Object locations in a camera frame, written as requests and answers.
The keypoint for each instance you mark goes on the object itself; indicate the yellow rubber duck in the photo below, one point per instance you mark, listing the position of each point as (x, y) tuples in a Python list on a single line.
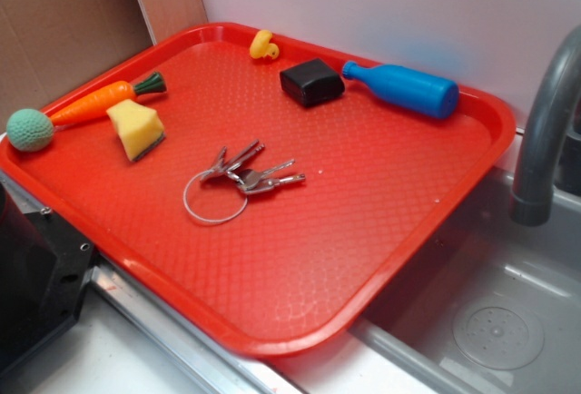
[(262, 46)]

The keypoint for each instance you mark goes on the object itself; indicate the red plastic tray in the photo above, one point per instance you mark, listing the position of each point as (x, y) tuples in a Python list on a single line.
[(301, 262)]

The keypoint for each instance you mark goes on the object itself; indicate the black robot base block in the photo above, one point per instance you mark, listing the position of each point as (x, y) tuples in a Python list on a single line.
[(45, 267)]

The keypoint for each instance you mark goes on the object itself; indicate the brown cardboard panel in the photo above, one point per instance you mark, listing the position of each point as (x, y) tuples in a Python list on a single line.
[(50, 47)]

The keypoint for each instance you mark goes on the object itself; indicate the grey sink faucet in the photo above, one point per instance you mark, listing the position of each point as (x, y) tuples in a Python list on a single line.
[(549, 155)]

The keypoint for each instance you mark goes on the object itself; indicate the green round sponge ball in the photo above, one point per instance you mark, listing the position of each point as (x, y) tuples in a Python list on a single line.
[(29, 130)]

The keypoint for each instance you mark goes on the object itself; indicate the grey plastic sink basin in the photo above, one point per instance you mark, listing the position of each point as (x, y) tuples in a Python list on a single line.
[(487, 305)]

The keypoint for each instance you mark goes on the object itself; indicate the blue plastic bottle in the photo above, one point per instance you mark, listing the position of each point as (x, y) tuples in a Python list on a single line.
[(427, 94)]

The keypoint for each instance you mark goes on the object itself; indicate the black rectangular box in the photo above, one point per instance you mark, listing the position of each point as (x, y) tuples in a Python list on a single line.
[(312, 83)]

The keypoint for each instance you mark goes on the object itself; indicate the yellow sponge block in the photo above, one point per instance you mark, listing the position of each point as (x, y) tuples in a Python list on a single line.
[(138, 127)]

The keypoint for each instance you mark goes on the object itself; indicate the silver key bunch with ring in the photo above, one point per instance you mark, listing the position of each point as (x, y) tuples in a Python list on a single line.
[(249, 182)]

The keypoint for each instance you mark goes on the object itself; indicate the orange toy carrot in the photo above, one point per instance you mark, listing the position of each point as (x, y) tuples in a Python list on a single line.
[(95, 104)]

